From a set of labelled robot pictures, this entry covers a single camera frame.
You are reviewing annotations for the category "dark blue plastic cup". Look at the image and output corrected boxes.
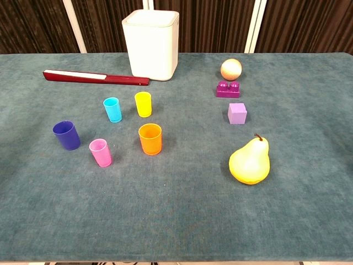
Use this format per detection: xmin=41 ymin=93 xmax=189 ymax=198
xmin=52 ymin=120 xmax=81 ymax=151

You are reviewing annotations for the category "peach coloured ball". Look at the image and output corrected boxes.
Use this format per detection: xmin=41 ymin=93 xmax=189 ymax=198
xmin=220 ymin=58 xmax=243 ymax=81

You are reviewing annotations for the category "yellow plastic cup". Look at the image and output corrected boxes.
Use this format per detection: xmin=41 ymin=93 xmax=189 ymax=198
xmin=134 ymin=91 xmax=152 ymax=118

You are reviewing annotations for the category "white square bin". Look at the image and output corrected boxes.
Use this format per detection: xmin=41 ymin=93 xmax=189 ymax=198
xmin=121 ymin=9 xmax=180 ymax=82

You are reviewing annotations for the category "cyan plastic cup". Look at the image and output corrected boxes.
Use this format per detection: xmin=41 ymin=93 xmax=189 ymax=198
xmin=103 ymin=97 xmax=122 ymax=123

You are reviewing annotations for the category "yellow toy pear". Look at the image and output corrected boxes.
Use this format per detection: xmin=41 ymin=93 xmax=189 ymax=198
xmin=228 ymin=133 xmax=271 ymax=186

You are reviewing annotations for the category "dark brown pleated curtain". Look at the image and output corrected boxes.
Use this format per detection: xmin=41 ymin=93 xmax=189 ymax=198
xmin=0 ymin=0 xmax=353 ymax=55

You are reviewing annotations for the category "red and white flat stick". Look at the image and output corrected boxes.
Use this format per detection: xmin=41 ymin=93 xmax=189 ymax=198
xmin=42 ymin=69 xmax=151 ymax=86

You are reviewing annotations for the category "magenta building brick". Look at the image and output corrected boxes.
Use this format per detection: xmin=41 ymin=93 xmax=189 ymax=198
xmin=216 ymin=81 xmax=240 ymax=98

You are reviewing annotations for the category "teal tablecloth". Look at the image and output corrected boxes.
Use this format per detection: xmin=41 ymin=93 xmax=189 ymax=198
xmin=0 ymin=52 xmax=353 ymax=262

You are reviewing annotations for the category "pink plastic cup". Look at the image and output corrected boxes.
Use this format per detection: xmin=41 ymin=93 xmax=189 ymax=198
xmin=89 ymin=139 xmax=113 ymax=168

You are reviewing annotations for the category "orange plastic cup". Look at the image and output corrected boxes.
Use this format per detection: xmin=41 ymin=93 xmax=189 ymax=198
xmin=138 ymin=123 xmax=163 ymax=156

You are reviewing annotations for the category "lilac cube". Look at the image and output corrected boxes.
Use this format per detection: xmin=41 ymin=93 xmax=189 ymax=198
xmin=227 ymin=103 xmax=247 ymax=125

